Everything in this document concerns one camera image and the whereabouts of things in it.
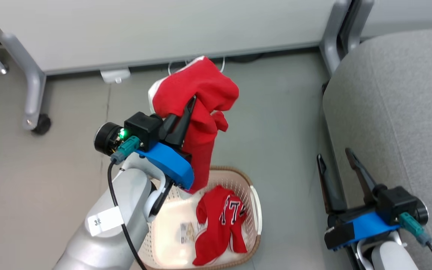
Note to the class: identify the black caster wheel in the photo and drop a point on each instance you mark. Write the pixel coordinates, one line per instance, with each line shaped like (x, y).
(42, 124)

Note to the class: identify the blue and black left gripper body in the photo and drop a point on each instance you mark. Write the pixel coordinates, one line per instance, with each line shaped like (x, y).
(163, 161)

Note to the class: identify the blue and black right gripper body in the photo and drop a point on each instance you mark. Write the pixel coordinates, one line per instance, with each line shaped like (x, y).
(399, 202)

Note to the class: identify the red jersey with number print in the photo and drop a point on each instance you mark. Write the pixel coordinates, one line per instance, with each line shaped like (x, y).
(216, 225)

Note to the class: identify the grey partition foot with caster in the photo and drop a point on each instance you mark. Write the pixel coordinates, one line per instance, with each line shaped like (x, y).
(32, 86)

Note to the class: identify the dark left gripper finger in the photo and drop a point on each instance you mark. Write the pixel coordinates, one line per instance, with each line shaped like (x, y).
(180, 129)
(168, 127)

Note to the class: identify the printed paper label sticker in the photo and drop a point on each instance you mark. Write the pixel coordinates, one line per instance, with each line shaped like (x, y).
(189, 232)

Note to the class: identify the grey fabric sofa seat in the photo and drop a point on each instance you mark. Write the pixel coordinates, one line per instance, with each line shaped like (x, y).
(407, 112)

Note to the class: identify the large white partition panel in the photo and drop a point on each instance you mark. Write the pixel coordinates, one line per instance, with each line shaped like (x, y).
(163, 30)

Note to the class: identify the narrow white partition panel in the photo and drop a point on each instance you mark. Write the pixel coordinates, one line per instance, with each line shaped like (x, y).
(407, 15)

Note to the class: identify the cream perforated laundry basket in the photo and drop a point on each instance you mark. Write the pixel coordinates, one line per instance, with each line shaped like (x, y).
(171, 221)

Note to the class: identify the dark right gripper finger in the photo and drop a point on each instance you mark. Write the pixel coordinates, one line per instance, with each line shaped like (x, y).
(330, 191)
(362, 176)

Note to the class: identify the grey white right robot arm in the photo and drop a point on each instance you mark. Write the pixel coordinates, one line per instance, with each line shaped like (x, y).
(388, 257)

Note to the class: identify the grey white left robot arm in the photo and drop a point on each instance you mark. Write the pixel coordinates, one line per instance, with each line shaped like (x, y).
(126, 191)

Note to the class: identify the small white plastic box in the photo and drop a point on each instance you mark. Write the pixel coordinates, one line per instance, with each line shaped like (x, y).
(114, 75)

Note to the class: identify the red garment with white lining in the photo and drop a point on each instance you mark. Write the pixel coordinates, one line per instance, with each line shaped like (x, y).
(201, 86)

